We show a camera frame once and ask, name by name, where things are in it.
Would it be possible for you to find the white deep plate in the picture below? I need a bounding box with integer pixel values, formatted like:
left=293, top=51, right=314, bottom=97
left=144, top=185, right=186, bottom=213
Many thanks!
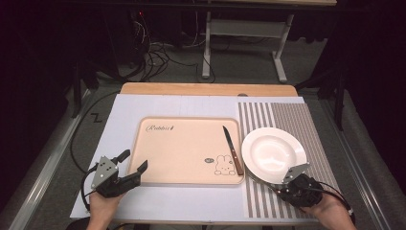
left=240, top=126, right=308, bottom=185

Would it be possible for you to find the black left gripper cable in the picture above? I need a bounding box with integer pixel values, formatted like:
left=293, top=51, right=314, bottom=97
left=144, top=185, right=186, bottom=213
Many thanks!
left=79, top=163, right=99, bottom=213

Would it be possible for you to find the knife with brown wooden handle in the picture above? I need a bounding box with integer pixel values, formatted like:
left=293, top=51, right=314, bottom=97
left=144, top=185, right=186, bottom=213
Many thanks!
left=222, top=125, right=245, bottom=176

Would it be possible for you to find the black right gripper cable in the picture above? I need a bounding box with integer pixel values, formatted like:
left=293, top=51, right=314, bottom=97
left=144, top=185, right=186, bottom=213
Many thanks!
left=314, top=181, right=356, bottom=222

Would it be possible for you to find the white board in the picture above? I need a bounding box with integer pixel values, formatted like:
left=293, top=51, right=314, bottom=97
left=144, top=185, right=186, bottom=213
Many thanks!
left=69, top=93, right=352, bottom=224

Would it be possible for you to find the white metal stand frame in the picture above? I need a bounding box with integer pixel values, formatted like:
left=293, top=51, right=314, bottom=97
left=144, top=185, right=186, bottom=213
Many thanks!
left=201, top=11, right=295, bottom=84

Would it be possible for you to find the beige tray with rabbit print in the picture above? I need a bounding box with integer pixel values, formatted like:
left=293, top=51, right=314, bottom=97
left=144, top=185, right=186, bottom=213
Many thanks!
left=127, top=116, right=246, bottom=186

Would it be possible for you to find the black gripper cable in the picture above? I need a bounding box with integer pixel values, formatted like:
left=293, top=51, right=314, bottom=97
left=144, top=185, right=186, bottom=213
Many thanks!
left=79, top=163, right=99, bottom=213
left=314, top=181, right=356, bottom=222

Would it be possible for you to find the wooden table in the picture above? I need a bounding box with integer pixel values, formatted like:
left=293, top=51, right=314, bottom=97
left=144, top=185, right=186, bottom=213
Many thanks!
left=120, top=81, right=299, bottom=98

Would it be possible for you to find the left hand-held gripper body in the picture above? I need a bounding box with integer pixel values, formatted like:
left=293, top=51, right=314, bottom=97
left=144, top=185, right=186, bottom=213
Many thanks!
left=90, top=155, right=142, bottom=198

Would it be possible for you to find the black stand leg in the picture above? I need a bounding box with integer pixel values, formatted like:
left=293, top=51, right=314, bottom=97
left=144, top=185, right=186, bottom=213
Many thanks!
left=70, top=60, right=101, bottom=119
left=295, top=68, right=349, bottom=132

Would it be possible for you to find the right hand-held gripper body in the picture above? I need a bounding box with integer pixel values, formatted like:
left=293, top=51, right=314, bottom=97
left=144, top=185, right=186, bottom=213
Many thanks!
left=277, top=162, right=324, bottom=209

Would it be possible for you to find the long black floor cable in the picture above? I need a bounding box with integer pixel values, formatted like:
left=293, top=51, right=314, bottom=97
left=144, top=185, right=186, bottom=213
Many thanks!
left=70, top=90, right=121, bottom=175

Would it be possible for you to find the grey metal floor rail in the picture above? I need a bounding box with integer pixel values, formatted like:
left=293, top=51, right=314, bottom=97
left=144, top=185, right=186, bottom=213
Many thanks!
left=8, top=89, right=92, bottom=230
left=319, top=99, right=394, bottom=230

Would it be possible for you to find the grey striped placemat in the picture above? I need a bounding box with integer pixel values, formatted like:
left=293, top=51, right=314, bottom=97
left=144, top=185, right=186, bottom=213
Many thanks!
left=237, top=102, right=340, bottom=219

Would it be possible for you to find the person's right hand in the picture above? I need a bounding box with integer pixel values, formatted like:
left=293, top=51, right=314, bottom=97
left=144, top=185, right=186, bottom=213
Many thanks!
left=300, top=192, right=357, bottom=230

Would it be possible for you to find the bundle of tangled cables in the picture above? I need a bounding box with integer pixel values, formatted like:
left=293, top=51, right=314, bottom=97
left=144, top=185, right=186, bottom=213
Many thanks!
left=127, top=11, right=200, bottom=82

